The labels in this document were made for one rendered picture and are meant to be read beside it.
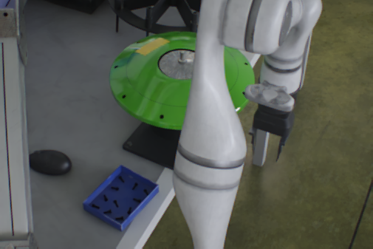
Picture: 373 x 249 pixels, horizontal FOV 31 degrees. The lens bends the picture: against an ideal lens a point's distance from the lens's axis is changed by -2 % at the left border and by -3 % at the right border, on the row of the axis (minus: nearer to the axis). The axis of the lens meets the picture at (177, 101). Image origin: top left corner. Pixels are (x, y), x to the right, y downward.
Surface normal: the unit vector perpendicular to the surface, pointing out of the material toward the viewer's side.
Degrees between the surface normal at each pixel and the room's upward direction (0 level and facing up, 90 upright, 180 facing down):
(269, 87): 1
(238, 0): 37
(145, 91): 21
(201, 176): 65
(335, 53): 0
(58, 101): 0
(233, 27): 79
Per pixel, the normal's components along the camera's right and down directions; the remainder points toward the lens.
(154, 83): -0.11, -0.64
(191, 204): -0.48, 0.32
